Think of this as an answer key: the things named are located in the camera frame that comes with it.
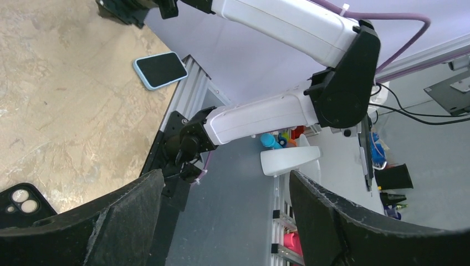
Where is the black phone case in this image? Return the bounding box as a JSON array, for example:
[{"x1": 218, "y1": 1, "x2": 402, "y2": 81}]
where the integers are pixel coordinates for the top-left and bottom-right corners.
[{"x1": 1, "y1": 182, "x2": 57, "y2": 229}]

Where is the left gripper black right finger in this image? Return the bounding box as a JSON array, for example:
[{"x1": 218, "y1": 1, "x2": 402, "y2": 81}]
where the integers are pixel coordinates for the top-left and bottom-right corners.
[{"x1": 289, "y1": 170, "x2": 469, "y2": 265}]

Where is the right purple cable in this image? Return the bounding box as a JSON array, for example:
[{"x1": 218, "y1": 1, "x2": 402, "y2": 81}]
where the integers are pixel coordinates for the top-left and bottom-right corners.
[{"x1": 312, "y1": 0, "x2": 432, "y2": 74}]

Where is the white plastic container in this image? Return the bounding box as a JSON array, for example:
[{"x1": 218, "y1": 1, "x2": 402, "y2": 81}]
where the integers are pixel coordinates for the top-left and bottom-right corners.
[{"x1": 260, "y1": 134, "x2": 321, "y2": 179}]

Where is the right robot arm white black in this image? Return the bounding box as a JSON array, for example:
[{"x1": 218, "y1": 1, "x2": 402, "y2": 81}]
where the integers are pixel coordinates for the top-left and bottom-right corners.
[{"x1": 175, "y1": 1, "x2": 381, "y2": 164}]

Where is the teal bottle cap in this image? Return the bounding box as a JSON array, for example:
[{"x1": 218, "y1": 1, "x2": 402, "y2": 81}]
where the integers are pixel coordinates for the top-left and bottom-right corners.
[{"x1": 260, "y1": 133, "x2": 283, "y2": 149}]

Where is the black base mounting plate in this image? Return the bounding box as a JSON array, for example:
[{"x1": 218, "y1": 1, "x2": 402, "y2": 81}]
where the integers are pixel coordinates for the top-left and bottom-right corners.
[{"x1": 141, "y1": 111, "x2": 190, "y2": 265}]

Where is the light blue cased phone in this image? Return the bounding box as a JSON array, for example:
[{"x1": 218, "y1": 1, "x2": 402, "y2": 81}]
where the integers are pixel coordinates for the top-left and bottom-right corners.
[{"x1": 132, "y1": 52, "x2": 188, "y2": 91}]

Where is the aluminium frame rail front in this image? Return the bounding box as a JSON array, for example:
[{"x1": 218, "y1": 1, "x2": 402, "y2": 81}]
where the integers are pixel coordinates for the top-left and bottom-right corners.
[{"x1": 159, "y1": 55, "x2": 232, "y2": 131}]

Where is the black desk organiser box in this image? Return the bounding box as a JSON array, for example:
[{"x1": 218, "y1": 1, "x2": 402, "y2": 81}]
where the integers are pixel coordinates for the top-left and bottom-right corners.
[{"x1": 374, "y1": 164, "x2": 414, "y2": 190}]

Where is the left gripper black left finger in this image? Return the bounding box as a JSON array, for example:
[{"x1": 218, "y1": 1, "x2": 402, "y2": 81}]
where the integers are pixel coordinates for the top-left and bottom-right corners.
[{"x1": 1, "y1": 170, "x2": 164, "y2": 265}]

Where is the pink item under table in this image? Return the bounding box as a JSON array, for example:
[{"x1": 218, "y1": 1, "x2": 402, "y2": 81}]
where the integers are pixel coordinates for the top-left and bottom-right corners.
[{"x1": 283, "y1": 231, "x2": 303, "y2": 257}]

